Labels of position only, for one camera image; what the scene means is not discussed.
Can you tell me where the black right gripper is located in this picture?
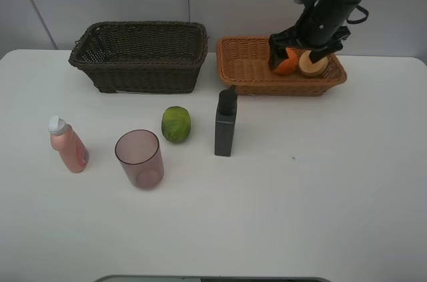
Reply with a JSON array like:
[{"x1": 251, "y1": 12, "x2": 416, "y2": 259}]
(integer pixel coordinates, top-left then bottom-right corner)
[{"x1": 268, "y1": 0, "x2": 352, "y2": 69}]

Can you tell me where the orange mandarin fruit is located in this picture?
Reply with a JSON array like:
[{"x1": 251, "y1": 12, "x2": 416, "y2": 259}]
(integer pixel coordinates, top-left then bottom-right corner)
[{"x1": 273, "y1": 47, "x2": 299, "y2": 75}]

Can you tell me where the red orange peach fruit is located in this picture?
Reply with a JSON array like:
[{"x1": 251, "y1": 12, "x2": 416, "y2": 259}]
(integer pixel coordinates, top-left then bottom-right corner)
[{"x1": 299, "y1": 51, "x2": 328, "y2": 77}]

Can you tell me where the dark grey pump bottle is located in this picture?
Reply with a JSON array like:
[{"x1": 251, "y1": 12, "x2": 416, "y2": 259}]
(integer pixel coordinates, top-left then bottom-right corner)
[{"x1": 214, "y1": 85, "x2": 238, "y2": 157}]

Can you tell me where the green lime fruit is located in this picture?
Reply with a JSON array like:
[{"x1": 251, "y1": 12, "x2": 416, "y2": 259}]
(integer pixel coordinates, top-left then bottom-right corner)
[{"x1": 161, "y1": 106, "x2": 191, "y2": 144}]

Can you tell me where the pink bottle white cap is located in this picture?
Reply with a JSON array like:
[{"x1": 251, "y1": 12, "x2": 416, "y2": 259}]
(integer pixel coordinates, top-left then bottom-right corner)
[{"x1": 48, "y1": 116, "x2": 89, "y2": 173}]

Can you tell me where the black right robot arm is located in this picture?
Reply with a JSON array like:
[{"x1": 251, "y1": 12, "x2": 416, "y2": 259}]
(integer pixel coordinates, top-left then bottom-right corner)
[{"x1": 268, "y1": 0, "x2": 369, "y2": 70}]

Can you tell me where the orange wicker basket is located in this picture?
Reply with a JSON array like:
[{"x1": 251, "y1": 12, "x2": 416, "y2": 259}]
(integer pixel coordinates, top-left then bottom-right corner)
[{"x1": 216, "y1": 35, "x2": 348, "y2": 97}]

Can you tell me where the dark brown wicker basket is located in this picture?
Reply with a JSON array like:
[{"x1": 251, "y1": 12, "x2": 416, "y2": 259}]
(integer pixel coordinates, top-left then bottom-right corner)
[{"x1": 69, "y1": 21, "x2": 208, "y2": 94}]

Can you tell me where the translucent purple plastic cup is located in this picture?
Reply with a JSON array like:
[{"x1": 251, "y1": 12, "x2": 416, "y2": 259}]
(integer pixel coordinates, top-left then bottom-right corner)
[{"x1": 114, "y1": 129, "x2": 164, "y2": 190}]

